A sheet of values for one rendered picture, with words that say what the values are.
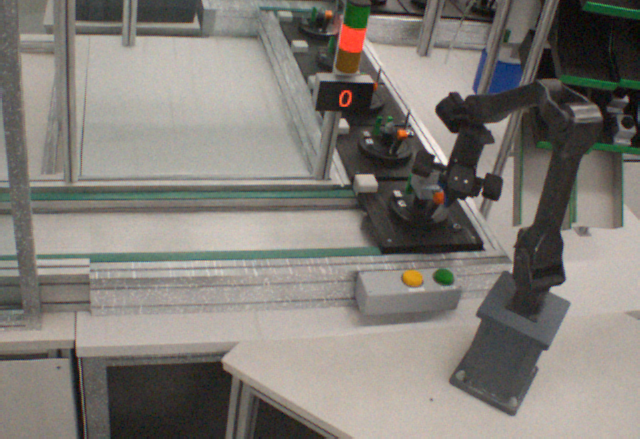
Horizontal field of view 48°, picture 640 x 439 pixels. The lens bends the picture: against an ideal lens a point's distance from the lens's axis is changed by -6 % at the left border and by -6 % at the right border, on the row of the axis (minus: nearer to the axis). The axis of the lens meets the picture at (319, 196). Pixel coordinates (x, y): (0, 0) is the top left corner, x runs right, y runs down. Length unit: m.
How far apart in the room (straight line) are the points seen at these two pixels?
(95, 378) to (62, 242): 0.29
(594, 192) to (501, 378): 0.60
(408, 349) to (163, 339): 0.49
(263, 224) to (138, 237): 0.28
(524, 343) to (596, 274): 0.59
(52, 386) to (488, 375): 0.86
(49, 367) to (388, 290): 0.69
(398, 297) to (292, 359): 0.24
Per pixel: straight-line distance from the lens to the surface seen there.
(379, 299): 1.50
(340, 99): 1.60
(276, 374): 1.43
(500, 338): 1.39
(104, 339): 1.47
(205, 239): 1.61
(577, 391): 1.60
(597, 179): 1.87
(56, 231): 1.63
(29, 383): 1.58
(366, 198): 1.72
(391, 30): 2.81
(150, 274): 1.45
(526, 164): 1.77
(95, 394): 1.59
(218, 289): 1.48
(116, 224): 1.64
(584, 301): 1.83
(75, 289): 1.48
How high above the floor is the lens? 1.93
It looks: 35 degrees down
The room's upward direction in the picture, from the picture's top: 11 degrees clockwise
